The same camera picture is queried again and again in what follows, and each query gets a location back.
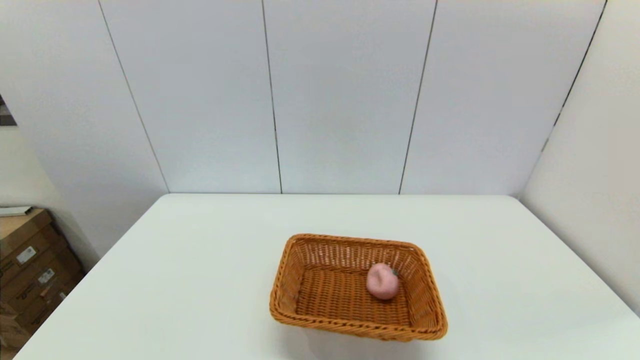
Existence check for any brown cardboard box white label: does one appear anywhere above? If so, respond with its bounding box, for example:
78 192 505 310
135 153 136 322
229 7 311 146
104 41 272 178
0 262 85 321
0 234 76 290

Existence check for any orange wicker basket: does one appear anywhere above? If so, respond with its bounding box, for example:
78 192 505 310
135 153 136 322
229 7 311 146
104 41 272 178
269 233 449 343

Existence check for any pink peach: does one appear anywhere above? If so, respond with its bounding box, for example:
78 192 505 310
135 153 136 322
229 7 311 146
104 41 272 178
366 263 401 301

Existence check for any crumpled brown cardboard box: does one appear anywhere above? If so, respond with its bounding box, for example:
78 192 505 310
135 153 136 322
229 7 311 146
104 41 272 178
0 300 51 354

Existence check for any plain brown cardboard box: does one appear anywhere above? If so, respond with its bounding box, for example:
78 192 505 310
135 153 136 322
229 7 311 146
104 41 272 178
0 208 55 259

